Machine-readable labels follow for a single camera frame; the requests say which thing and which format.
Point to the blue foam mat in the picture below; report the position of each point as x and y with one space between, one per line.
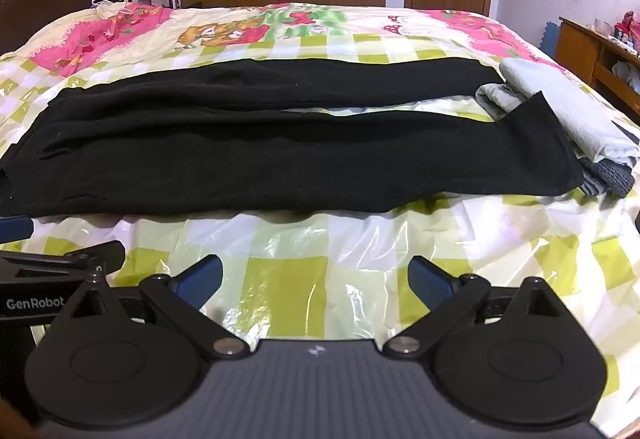
549 38

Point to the red pink toys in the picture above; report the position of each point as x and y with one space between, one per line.
629 29

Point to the dark knit garment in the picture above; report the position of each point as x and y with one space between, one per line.
610 176

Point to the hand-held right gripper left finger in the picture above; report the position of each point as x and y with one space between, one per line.
202 279

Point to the light grey folded garment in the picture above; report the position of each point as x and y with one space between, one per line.
565 99

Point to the printed floral quilt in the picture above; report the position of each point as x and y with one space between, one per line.
225 31

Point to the grey white folded garment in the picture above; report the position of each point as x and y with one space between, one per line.
495 99

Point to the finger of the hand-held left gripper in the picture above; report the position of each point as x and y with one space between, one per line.
60 261
15 228

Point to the wooden side cabinet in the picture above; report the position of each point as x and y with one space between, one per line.
575 44

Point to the black pants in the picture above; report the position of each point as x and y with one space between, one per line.
250 159

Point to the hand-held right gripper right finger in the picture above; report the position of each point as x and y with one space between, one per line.
429 280

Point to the green checked plastic sheet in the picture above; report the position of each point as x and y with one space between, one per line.
290 279

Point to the white cloth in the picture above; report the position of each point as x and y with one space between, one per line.
627 71

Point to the clear container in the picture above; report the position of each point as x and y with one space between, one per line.
602 26

